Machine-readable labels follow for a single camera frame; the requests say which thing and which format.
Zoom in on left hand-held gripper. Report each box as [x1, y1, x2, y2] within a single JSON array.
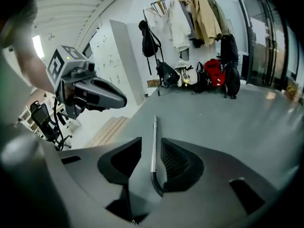
[[46, 45, 128, 120]]

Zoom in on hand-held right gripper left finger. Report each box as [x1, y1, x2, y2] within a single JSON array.
[[47, 137, 143, 223]]

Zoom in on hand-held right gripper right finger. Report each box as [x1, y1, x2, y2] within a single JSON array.
[[140, 138, 280, 228]]

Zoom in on silver metal vacuum tube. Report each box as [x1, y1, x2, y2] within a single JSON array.
[[150, 115, 159, 173]]

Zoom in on person's left forearm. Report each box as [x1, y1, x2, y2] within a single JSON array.
[[13, 47, 57, 95]]

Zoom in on black shoulder bag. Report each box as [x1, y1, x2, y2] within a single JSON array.
[[156, 59, 180, 89]]

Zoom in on wooden slatted steps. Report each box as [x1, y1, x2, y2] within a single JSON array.
[[85, 116, 130, 148]]

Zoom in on grey metal locker cabinet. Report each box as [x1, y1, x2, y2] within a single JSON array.
[[89, 19, 145, 106]]

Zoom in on black clothes rack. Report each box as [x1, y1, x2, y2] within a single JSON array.
[[142, 0, 240, 99]]

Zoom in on black hanging backpack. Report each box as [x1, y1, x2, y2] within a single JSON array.
[[138, 19, 164, 76]]

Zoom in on black mesh office chair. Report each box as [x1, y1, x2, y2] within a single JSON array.
[[29, 100, 73, 149]]

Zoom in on white backpack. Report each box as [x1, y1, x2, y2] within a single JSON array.
[[174, 60, 199, 87]]

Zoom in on white shirt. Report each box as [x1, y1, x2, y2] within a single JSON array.
[[144, 5, 172, 41]]

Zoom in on slim black bag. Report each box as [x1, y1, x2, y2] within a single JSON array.
[[196, 62, 209, 92]]

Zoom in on white jacket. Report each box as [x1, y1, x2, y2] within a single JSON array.
[[167, 0, 192, 53]]

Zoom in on red backpack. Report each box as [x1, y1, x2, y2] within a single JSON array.
[[203, 58, 226, 88]]

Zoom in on person's grey shirt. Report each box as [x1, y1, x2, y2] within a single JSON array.
[[0, 48, 38, 137]]

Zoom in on brown box with clear bag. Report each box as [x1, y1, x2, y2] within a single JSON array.
[[284, 78, 300, 102]]

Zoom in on beige jacket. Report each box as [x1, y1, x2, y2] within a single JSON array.
[[190, 0, 223, 47]]

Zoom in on black hanging bag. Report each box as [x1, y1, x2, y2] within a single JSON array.
[[220, 33, 239, 64]]

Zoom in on olive green jacket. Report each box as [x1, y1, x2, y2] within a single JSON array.
[[206, 0, 231, 37]]

